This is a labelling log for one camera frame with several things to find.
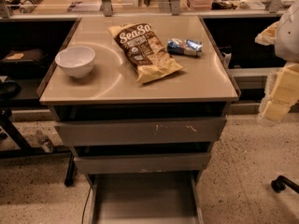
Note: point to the blue snack packet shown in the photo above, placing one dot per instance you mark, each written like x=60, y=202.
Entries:
x=184, y=47

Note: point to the open bottom drawer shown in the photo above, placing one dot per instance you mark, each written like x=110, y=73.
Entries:
x=148, y=198

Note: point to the grey drawer cabinet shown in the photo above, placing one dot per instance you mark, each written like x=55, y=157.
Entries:
x=110, y=92

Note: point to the white bowl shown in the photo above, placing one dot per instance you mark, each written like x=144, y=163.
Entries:
x=77, y=61

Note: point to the black chair caster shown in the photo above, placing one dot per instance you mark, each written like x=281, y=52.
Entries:
x=282, y=182

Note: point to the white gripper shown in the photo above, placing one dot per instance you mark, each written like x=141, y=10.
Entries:
x=288, y=36

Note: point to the middle drawer front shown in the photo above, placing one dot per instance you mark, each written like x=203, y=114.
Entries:
x=142, y=163

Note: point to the brown chip bag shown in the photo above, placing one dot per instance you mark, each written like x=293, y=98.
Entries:
x=145, y=51

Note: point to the top drawer front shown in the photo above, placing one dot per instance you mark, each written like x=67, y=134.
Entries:
x=140, y=131

